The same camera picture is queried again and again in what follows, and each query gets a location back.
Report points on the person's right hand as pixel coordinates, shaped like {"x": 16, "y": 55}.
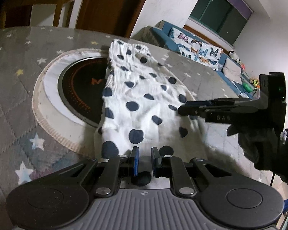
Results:
{"x": 250, "y": 146}

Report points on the beige cushion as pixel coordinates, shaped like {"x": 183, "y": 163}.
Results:
{"x": 232, "y": 70}

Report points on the dark glass window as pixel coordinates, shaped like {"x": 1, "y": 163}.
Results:
{"x": 218, "y": 16}

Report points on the black round induction cooktop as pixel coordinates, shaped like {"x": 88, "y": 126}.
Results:
{"x": 76, "y": 88}

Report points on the white butterfly print blanket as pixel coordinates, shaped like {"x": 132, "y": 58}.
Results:
{"x": 199, "y": 50}

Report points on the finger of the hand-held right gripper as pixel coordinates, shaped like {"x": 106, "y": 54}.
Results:
{"x": 199, "y": 103}
{"x": 194, "y": 112}

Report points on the grey star tablecloth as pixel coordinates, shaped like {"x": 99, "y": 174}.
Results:
{"x": 14, "y": 88}

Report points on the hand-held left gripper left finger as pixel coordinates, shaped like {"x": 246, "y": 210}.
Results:
{"x": 135, "y": 163}

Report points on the green toy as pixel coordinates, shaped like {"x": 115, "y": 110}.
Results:
{"x": 247, "y": 87}

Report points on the black white plush toy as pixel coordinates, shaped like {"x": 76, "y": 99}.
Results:
{"x": 234, "y": 55}

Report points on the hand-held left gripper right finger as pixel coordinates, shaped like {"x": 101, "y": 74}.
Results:
{"x": 154, "y": 163}

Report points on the blue sofa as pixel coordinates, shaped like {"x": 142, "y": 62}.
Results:
{"x": 163, "y": 37}

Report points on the wooden desk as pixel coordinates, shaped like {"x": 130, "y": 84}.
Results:
{"x": 40, "y": 1}

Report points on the white polka dot pants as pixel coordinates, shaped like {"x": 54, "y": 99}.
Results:
{"x": 144, "y": 93}

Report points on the brown wooden door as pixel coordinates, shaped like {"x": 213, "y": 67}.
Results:
{"x": 105, "y": 7}

